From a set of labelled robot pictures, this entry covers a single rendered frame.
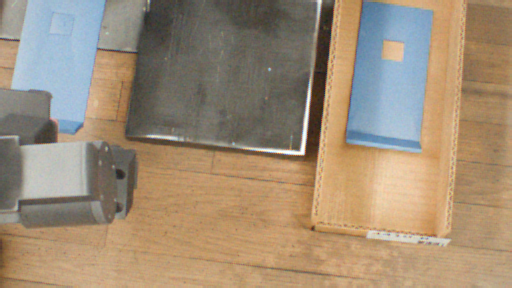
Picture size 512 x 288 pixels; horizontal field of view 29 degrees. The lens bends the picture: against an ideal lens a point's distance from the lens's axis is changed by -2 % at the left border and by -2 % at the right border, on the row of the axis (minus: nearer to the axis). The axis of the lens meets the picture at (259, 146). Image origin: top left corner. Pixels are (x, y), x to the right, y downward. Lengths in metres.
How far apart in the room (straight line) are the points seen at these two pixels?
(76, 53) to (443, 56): 0.35
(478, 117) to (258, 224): 0.24
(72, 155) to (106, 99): 0.33
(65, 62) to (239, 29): 0.18
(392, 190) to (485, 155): 0.10
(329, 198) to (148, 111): 0.19
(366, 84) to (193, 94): 0.17
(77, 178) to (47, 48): 0.28
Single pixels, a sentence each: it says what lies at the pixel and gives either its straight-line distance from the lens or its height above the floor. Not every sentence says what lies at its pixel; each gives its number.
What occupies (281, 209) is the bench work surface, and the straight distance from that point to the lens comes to 0.94.
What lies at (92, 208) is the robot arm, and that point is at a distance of 0.66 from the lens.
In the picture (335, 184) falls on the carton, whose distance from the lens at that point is 0.94.
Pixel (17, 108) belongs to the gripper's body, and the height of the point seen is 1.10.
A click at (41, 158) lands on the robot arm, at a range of 0.65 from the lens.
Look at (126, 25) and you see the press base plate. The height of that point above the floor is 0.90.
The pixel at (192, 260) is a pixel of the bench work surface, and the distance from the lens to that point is 0.93.
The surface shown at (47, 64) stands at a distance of 0.90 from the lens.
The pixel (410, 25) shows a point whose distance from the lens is 0.99.
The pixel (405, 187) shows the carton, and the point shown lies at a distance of 0.94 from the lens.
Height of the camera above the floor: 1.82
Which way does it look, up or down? 75 degrees down
